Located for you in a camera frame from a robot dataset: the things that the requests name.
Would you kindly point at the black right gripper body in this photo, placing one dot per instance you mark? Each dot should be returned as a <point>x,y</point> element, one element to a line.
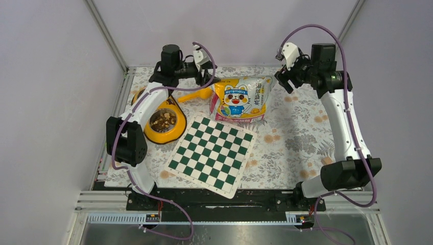
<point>298,74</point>

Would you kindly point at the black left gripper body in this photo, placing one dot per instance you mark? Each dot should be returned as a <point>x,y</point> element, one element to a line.
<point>191,71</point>

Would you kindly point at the yellow plastic scoop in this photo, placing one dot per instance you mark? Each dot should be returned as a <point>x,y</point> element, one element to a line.
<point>201,94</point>

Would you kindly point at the pet food bag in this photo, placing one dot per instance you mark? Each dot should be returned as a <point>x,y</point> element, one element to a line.
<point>241,99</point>

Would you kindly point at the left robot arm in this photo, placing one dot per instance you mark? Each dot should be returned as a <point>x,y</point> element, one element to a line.
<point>125,138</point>

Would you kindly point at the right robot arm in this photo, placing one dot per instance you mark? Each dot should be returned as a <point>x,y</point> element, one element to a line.
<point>354,166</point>

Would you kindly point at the wooden cube near right arm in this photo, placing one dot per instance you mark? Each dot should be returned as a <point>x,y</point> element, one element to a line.
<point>327,161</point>

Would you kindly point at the yellow double pet bowl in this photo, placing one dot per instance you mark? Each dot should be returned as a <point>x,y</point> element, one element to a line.
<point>167,123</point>

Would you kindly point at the floral tablecloth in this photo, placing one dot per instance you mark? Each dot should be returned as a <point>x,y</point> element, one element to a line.
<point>293,137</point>

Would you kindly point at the green white chessboard mat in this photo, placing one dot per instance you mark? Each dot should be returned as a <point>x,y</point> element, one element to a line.
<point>212,154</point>

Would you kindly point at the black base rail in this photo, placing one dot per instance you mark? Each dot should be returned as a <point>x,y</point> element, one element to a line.
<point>269,199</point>

